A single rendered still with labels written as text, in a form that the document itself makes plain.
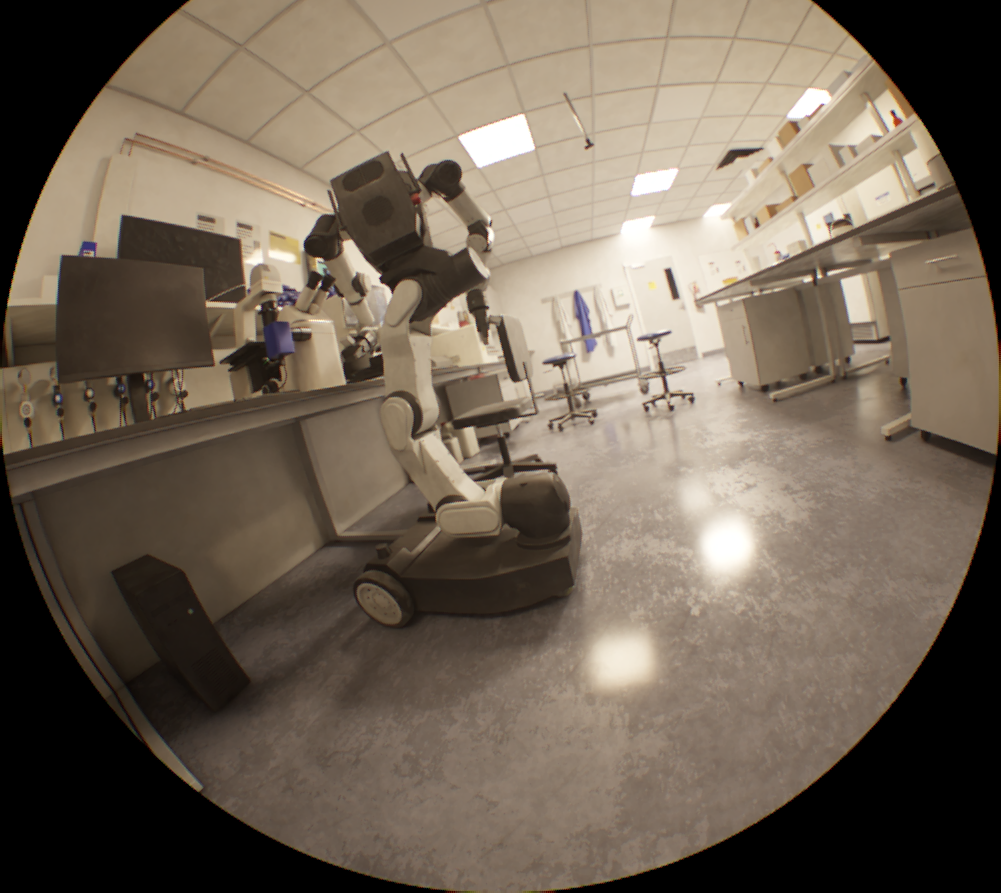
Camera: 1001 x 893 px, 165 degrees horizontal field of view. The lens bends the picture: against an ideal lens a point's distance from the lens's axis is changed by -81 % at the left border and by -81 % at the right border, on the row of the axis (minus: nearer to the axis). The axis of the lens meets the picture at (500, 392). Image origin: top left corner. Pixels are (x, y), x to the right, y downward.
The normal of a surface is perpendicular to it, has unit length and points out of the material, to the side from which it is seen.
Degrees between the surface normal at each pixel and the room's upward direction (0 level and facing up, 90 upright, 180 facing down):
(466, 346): 90
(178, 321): 86
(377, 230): 101
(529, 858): 0
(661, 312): 90
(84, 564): 90
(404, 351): 115
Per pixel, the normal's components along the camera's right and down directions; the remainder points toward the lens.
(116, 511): 0.94, -0.23
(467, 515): -0.28, 0.13
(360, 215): 0.11, 0.23
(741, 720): -0.25, -0.97
